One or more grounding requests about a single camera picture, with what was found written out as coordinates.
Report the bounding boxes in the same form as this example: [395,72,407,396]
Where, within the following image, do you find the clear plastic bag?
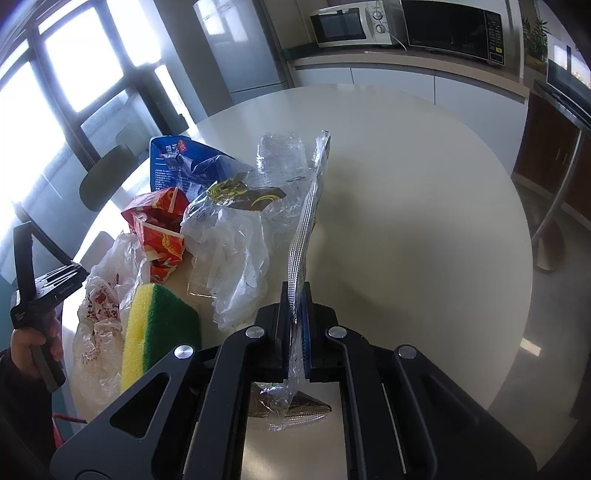
[181,172,310,331]

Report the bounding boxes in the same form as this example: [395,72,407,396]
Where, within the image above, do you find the clear silver snack wrapper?
[256,130,331,432]

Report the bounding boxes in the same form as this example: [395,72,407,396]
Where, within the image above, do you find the red snack bag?
[121,187,188,284]

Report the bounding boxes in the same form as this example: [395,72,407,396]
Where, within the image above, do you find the kitchen counter with cabinets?
[288,49,530,173]

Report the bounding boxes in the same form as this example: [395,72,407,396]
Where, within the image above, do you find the person's left hand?
[10,314,63,380]

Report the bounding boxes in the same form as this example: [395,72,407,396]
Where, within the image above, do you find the white red-print plastic bag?
[70,232,149,421]

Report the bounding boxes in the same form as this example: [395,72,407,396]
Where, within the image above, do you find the yellow green sponge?
[120,284,201,392]

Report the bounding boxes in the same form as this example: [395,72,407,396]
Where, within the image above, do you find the clear crumpled plastic bottle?
[256,132,308,186]

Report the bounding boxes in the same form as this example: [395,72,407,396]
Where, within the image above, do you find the blue snack bag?
[148,135,252,200]

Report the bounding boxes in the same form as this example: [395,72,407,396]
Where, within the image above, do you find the silver refrigerator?
[193,0,290,104]

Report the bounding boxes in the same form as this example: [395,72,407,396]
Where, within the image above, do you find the metal bar table stand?
[530,80,591,273]

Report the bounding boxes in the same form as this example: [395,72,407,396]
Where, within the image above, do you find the white microwave oven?
[310,1,408,48]

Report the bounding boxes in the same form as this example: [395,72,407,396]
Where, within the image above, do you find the black microwave oven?
[402,1,505,66]

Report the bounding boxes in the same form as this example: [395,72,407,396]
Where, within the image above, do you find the potted green plant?
[522,18,549,62]

